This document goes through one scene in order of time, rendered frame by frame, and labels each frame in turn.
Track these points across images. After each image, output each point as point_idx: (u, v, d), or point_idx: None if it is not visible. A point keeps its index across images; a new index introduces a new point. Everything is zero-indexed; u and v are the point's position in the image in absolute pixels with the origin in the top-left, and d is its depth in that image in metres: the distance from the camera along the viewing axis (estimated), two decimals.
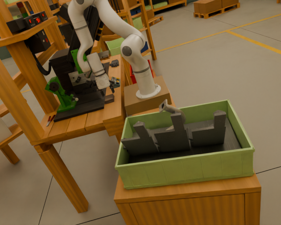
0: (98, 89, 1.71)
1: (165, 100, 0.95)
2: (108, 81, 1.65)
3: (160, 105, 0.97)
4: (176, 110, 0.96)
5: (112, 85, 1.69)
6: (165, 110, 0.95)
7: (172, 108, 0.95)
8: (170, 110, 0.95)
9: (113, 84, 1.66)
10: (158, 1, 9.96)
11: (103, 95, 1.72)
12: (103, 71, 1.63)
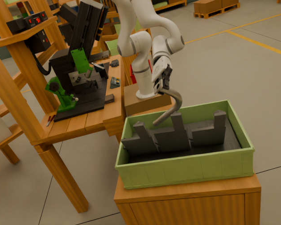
0: None
1: (160, 81, 0.90)
2: (165, 63, 0.93)
3: (155, 86, 0.92)
4: (172, 91, 0.91)
5: (169, 78, 0.91)
6: (160, 90, 0.90)
7: None
8: (165, 91, 0.90)
9: (167, 72, 0.90)
10: (158, 1, 9.96)
11: (159, 92, 0.91)
12: (164, 53, 0.99)
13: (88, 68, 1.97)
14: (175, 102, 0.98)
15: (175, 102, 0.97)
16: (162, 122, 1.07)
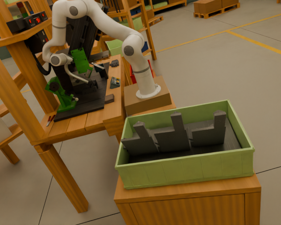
0: None
1: (67, 55, 1.86)
2: None
3: (71, 56, 1.87)
4: None
5: None
6: None
7: None
8: None
9: None
10: (158, 1, 9.96)
11: None
12: None
13: (88, 68, 1.97)
14: (68, 70, 1.93)
15: (68, 70, 1.93)
16: None
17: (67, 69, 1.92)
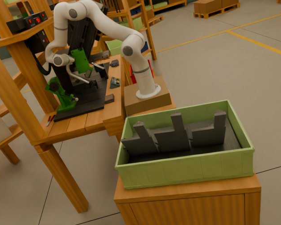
0: None
1: (69, 56, 1.90)
2: None
3: (72, 57, 1.91)
4: None
5: None
6: None
7: None
8: None
9: None
10: (158, 1, 9.96)
11: None
12: None
13: (88, 68, 1.97)
14: (70, 71, 1.96)
15: (70, 70, 1.96)
16: None
17: (68, 69, 1.95)
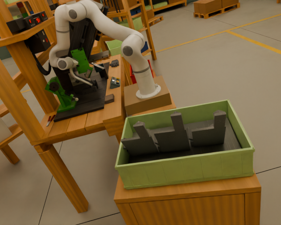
0: None
1: (72, 58, 1.91)
2: None
3: (76, 60, 1.92)
4: None
5: None
6: None
7: None
8: None
9: None
10: (158, 1, 9.96)
11: None
12: None
13: (88, 68, 1.97)
14: (74, 73, 1.97)
15: (74, 73, 1.97)
16: None
17: (72, 72, 1.95)
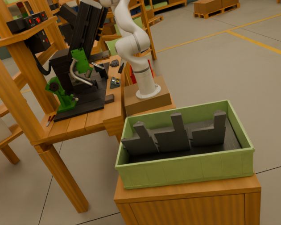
0: (122, 68, 1.97)
1: (72, 58, 1.91)
2: None
3: (76, 60, 1.92)
4: (71, 64, 1.95)
5: (120, 67, 2.01)
6: None
7: (72, 62, 1.95)
8: None
9: None
10: (158, 1, 9.96)
11: (120, 72, 2.01)
12: None
13: (88, 68, 1.97)
14: (74, 73, 1.97)
15: (74, 73, 1.97)
16: None
17: (72, 72, 1.95)
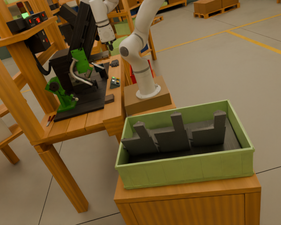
0: (106, 43, 1.52)
1: (72, 58, 1.91)
2: (113, 33, 1.48)
3: (76, 60, 1.92)
4: (71, 64, 1.95)
5: (112, 42, 1.54)
6: None
7: (72, 62, 1.95)
8: None
9: (113, 40, 1.51)
10: None
11: (111, 50, 1.55)
12: (108, 21, 1.44)
13: (88, 68, 1.97)
14: (74, 73, 1.97)
15: (74, 73, 1.97)
16: None
17: (72, 72, 1.95)
